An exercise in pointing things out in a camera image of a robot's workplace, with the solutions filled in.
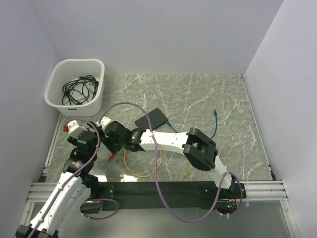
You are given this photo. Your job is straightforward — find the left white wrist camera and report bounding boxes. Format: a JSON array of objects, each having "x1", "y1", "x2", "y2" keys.
[{"x1": 62, "y1": 120, "x2": 87, "y2": 138}]

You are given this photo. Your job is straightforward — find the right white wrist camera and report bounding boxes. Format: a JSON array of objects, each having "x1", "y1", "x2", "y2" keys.
[{"x1": 96, "y1": 117, "x2": 112, "y2": 130}]

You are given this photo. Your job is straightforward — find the black network switch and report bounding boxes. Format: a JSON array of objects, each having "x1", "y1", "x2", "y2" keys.
[{"x1": 135, "y1": 108, "x2": 168, "y2": 130}]

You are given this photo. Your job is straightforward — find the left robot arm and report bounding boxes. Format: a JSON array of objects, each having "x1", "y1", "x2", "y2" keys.
[{"x1": 15, "y1": 119, "x2": 110, "y2": 238}]

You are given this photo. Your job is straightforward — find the blue ethernet cable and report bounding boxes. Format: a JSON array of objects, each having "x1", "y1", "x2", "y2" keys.
[{"x1": 165, "y1": 110, "x2": 219, "y2": 139}]

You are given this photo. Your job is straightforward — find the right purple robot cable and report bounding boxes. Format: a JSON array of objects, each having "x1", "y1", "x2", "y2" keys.
[{"x1": 101, "y1": 102, "x2": 245, "y2": 223}]

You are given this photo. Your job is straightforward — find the yellow ethernet cable long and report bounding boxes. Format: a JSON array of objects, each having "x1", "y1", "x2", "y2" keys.
[{"x1": 123, "y1": 150, "x2": 155, "y2": 179}]

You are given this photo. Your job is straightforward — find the black cable bundle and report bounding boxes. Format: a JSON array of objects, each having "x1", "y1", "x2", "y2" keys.
[{"x1": 61, "y1": 75, "x2": 100, "y2": 106}]

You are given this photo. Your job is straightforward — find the aluminium rail frame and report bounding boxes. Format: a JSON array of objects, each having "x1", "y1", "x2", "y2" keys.
[{"x1": 14, "y1": 74, "x2": 302, "y2": 238}]

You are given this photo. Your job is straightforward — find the white plastic basket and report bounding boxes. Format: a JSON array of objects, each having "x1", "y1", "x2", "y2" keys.
[{"x1": 44, "y1": 59, "x2": 105, "y2": 117}]

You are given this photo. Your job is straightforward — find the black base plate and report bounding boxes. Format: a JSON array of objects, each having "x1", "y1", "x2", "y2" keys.
[{"x1": 79, "y1": 180, "x2": 248, "y2": 214}]

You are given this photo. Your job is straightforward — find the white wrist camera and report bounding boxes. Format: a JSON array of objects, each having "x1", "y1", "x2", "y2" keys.
[
  {"x1": 62, "y1": 120, "x2": 87, "y2": 138},
  {"x1": 96, "y1": 117, "x2": 112, "y2": 130}
]

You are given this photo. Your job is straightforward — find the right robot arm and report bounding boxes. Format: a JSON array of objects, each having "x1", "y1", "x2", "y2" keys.
[{"x1": 98, "y1": 118, "x2": 236, "y2": 198}]

